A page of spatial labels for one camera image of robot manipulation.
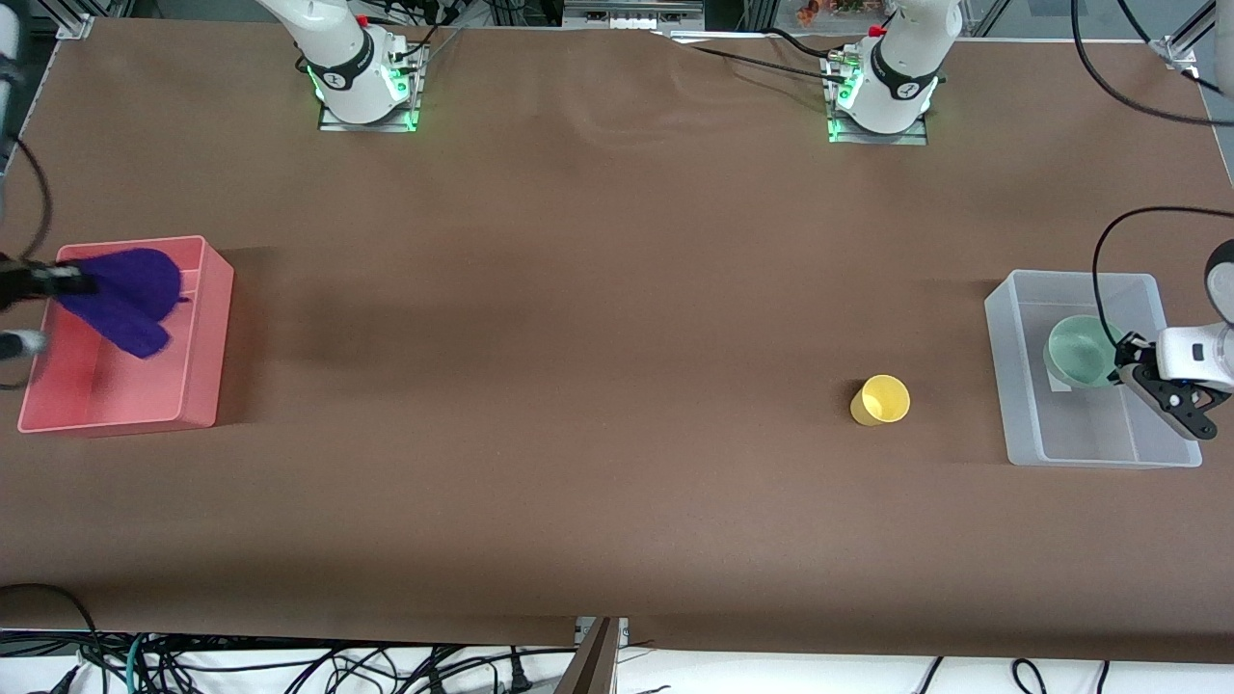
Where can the wooden table post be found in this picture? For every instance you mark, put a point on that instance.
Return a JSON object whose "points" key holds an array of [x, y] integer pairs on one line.
{"points": [[590, 660]]}

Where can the aluminium frame bracket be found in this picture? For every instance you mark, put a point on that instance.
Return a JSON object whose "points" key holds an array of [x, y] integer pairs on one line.
{"points": [[1181, 50], [75, 27]]}

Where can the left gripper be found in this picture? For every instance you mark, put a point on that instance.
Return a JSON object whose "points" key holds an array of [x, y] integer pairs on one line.
{"points": [[1129, 353]]}

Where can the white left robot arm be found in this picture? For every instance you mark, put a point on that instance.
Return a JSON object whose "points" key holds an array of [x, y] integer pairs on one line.
{"points": [[892, 92]]}

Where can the purple microfibre cloth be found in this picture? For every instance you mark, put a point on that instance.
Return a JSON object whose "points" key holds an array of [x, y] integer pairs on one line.
{"points": [[130, 294]]}

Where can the pink plastic bin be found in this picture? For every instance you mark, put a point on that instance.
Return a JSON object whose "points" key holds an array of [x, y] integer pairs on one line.
{"points": [[198, 337]]}

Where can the yellow plastic cup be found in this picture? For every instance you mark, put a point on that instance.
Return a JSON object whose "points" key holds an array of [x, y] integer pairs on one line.
{"points": [[882, 400]]}

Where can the grey power strip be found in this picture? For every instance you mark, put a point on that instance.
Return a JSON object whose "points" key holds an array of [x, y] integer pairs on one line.
{"points": [[631, 13]]}

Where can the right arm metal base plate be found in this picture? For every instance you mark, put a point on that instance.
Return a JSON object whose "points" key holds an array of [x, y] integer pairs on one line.
{"points": [[333, 123]]}

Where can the black floor power plug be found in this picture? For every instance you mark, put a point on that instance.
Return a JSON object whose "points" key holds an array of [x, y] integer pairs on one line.
{"points": [[519, 675]]}

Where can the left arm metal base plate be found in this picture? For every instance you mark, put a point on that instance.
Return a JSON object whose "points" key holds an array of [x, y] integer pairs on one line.
{"points": [[911, 138]]}

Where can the clear plastic bin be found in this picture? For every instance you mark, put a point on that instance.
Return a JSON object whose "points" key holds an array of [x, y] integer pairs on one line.
{"points": [[1080, 434]]}

